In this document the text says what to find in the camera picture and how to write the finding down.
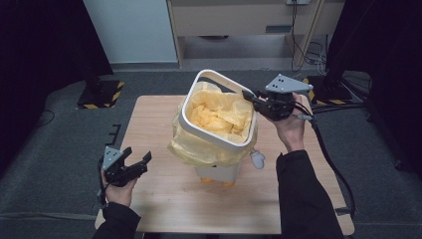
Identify right hand-held gripper cable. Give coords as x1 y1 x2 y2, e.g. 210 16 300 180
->
293 102 356 220

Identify black hanging cables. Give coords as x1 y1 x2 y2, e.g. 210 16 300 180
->
290 0 329 76

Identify person's right hand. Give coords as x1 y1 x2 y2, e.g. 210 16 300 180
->
270 93 307 153

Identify yellow plastic bag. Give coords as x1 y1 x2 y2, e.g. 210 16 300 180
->
167 81 259 168

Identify white bin rim ring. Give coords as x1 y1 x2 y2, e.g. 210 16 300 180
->
178 69 258 153

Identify hand-held gripper cable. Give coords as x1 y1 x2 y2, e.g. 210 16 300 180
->
97 157 109 207
293 102 356 220

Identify black stand with striped base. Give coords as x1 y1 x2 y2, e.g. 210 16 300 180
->
76 76 125 110
302 74 352 107

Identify black curtain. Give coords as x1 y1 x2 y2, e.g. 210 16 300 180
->
0 0 113 177
326 0 422 173

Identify white cable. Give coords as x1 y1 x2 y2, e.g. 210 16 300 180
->
316 58 328 76

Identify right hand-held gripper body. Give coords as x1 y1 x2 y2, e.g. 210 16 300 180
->
262 73 314 121

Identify left hand-held gripper cable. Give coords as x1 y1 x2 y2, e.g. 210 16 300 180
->
97 157 109 207

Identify thin black floor cable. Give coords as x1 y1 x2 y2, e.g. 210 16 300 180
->
36 109 56 127

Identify person's left hand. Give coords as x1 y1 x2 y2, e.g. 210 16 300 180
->
101 172 137 207

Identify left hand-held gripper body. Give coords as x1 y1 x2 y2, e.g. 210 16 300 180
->
103 145 147 187

